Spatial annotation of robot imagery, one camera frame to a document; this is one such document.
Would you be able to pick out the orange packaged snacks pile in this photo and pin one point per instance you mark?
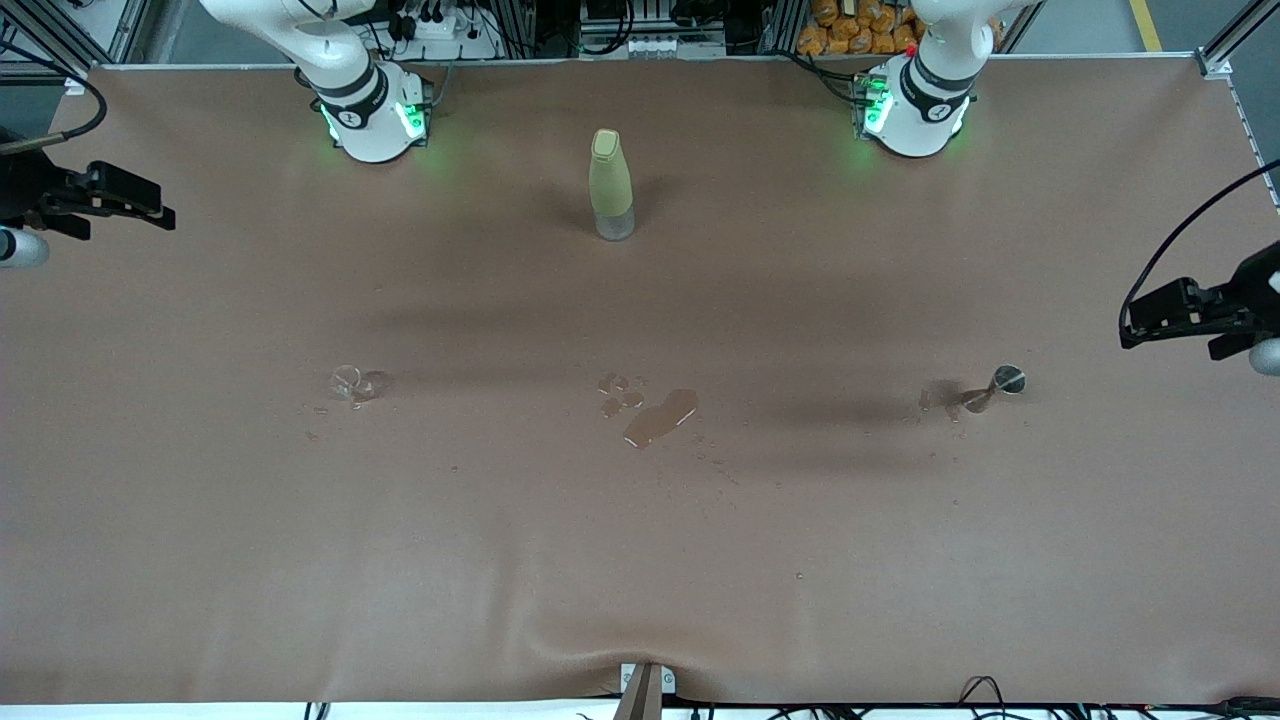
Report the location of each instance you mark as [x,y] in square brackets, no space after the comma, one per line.
[850,30]

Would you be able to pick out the clear stemmed glass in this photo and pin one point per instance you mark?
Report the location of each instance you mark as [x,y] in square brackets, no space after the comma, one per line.
[995,388]

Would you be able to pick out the aluminium frame profile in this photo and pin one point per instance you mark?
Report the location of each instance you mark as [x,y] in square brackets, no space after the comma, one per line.
[1215,62]
[30,70]

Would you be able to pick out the large spilled liquid puddle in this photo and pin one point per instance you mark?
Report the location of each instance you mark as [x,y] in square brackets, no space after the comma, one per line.
[660,418]

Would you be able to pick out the brown table cover sheet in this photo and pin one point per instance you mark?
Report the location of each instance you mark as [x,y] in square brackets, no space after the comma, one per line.
[640,580]

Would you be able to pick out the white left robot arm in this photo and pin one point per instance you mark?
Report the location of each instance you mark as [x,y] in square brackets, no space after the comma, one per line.
[920,110]

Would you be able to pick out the small clear glass cup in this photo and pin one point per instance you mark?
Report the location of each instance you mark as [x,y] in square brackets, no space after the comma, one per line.
[348,383]

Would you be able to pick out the green bottle with clear base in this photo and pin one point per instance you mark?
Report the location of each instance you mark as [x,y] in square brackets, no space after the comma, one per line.
[611,180]

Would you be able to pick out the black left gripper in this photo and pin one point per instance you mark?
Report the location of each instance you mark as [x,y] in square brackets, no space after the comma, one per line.
[1260,282]

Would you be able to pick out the dark brown support post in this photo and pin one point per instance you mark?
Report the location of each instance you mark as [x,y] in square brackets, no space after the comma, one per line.
[640,700]

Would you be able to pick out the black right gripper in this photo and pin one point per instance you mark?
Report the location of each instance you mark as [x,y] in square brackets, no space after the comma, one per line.
[22,181]

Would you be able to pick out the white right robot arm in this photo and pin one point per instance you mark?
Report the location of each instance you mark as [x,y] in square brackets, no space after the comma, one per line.
[370,120]

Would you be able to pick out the white power strip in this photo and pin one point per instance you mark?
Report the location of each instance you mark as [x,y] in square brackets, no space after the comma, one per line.
[440,25]

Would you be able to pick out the metal table edge bracket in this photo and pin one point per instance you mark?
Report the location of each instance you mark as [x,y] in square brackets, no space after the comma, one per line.
[668,680]

